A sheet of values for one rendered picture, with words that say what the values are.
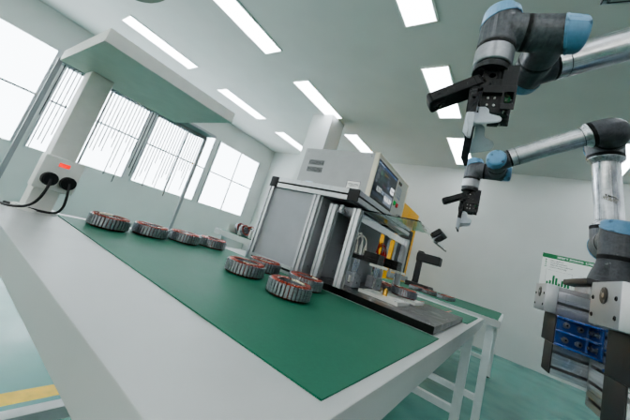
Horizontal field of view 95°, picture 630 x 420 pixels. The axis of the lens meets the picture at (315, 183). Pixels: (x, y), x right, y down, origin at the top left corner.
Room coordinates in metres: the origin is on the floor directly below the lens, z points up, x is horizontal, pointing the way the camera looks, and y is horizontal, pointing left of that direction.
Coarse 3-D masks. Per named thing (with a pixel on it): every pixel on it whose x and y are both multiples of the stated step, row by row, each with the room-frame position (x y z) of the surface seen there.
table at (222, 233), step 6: (216, 228) 2.89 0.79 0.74; (240, 228) 2.72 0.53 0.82; (246, 228) 2.78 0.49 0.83; (252, 228) 3.03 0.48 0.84; (222, 234) 2.81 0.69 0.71; (228, 234) 2.77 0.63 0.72; (234, 234) 2.72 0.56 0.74; (246, 234) 2.73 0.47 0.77; (234, 240) 2.70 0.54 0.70; (240, 240) 2.66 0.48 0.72; (246, 240) 2.62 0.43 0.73; (372, 270) 4.15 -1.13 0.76
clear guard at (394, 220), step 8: (368, 216) 1.19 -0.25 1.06; (376, 216) 1.13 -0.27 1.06; (384, 216) 1.06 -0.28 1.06; (392, 216) 1.02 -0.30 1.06; (392, 224) 1.22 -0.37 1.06; (400, 224) 1.15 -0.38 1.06; (408, 224) 1.09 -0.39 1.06; (416, 224) 1.03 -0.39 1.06; (424, 224) 1.00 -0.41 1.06; (432, 240) 0.93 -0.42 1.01
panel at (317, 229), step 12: (324, 204) 1.12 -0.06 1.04; (324, 216) 1.14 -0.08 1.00; (312, 228) 1.11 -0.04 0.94; (336, 228) 1.23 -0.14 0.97; (360, 228) 1.41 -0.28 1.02; (312, 240) 1.11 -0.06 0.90; (336, 240) 1.25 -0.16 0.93; (360, 240) 1.44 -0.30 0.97; (372, 240) 1.56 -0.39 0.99; (312, 252) 1.13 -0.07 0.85; (336, 252) 1.28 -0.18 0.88; (324, 264) 1.23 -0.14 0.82; (336, 264) 1.30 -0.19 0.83; (360, 264) 1.50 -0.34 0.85; (324, 276) 1.25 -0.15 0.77
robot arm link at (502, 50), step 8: (496, 40) 0.51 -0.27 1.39; (480, 48) 0.54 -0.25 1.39; (488, 48) 0.52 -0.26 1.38; (496, 48) 0.51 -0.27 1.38; (504, 48) 0.51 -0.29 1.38; (512, 48) 0.51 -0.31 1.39; (480, 56) 0.53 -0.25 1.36; (488, 56) 0.52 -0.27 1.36; (496, 56) 0.51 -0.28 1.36; (504, 56) 0.51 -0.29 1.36; (512, 56) 0.51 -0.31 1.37; (472, 64) 0.56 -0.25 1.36; (512, 64) 0.52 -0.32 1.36
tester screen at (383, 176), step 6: (378, 168) 1.15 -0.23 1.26; (384, 168) 1.20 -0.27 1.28; (378, 174) 1.16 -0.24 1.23; (384, 174) 1.21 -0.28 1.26; (390, 174) 1.26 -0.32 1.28; (378, 180) 1.17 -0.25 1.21; (384, 180) 1.22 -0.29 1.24; (390, 180) 1.27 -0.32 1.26; (396, 180) 1.33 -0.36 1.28; (384, 186) 1.24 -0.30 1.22; (390, 186) 1.29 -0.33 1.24; (378, 192) 1.20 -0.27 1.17; (384, 192) 1.25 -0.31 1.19
